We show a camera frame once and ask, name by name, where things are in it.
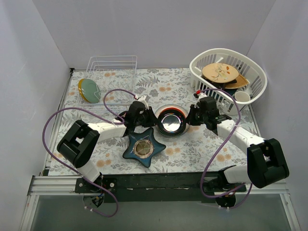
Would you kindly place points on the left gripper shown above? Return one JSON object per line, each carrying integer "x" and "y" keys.
{"x": 149, "y": 116}

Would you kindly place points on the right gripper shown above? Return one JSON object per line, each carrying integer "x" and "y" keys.
{"x": 192, "y": 116}

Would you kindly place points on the dark brown plate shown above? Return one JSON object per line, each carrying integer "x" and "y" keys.
{"x": 172, "y": 121}

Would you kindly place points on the blue floral green plate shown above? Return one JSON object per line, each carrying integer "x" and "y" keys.
{"x": 91, "y": 91}

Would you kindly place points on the yellow patterned round plate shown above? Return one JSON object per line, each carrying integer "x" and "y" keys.
{"x": 81, "y": 91}

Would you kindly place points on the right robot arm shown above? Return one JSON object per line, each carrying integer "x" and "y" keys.
{"x": 265, "y": 163}

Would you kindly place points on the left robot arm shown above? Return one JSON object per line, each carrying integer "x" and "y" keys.
{"x": 78, "y": 143}

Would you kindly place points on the dark teal dish in basket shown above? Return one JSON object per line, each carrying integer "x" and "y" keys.
{"x": 231, "y": 92}

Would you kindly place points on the blue star-shaped plate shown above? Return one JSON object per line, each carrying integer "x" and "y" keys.
{"x": 142, "y": 147}

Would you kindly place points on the beige floral round plate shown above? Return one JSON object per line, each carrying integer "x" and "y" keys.
{"x": 220, "y": 73}

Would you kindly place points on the white cup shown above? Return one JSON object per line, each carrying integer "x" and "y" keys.
{"x": 242, "y": 96}

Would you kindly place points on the white plastic slatted basket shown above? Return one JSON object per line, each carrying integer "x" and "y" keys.
{"x": 257, "y": 79}

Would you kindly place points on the tan fan-shaped plate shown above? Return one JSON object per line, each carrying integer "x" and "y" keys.
{"x": 239, "y": 82}

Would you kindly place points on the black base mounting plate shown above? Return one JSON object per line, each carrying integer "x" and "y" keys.
{"x": 158, "y": 187}

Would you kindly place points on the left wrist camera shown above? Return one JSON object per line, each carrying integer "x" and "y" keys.
{"x": 143, "y": 99}

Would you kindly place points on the white wire dish rack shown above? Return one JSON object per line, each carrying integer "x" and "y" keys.
{"x": 111, "y": 72}

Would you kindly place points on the aluminium frame rail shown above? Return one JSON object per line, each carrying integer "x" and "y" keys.
{"x": 65, "y": 185}

